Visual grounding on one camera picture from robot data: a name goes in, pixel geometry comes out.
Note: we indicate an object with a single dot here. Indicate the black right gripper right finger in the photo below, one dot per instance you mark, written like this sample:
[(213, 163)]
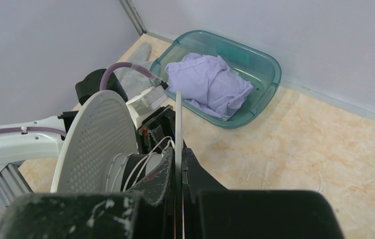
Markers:
[(215, 212)]

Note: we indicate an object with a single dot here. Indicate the teal plastic basin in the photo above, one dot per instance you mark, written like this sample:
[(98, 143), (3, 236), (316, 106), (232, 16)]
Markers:
[(260, 69)]

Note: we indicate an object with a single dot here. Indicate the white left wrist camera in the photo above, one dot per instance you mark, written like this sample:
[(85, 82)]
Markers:
[(145, 104)]

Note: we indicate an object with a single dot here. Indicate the lavender cloth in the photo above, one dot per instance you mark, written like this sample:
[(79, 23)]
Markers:
[(209, 84)]

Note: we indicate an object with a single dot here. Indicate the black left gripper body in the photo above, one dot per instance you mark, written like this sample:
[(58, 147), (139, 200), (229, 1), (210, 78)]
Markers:
[(156, 127)]

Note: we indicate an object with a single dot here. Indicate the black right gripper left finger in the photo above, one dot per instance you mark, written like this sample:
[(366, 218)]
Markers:
[(143, 212)]

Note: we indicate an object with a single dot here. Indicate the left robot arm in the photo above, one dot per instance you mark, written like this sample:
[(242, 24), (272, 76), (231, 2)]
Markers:
[(45, 138)]

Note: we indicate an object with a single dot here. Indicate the clear plastic bag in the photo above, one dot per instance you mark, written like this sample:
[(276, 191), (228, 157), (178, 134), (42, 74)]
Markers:
[(132, 81)]

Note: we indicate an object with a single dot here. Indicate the white perforated cable spool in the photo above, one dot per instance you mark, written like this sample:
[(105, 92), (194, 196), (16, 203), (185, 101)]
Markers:
[(101, 132)]

